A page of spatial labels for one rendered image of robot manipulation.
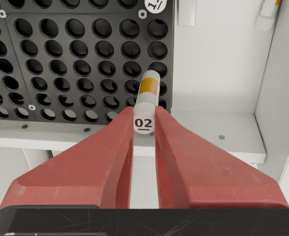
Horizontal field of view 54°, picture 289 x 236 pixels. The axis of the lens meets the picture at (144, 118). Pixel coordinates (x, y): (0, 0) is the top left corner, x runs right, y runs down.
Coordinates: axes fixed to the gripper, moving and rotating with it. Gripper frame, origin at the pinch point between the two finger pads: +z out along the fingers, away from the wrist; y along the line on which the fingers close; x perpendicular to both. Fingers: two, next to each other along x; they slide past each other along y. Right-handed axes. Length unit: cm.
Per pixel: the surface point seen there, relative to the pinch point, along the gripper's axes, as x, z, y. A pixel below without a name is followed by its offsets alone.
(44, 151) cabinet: 25.0, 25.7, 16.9
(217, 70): 3.9, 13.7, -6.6
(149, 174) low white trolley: 26.9, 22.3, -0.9
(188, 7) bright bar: -1.7, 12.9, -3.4
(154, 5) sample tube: -3.4, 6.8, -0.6
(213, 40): 1.2, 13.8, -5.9
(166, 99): 3.4, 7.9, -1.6
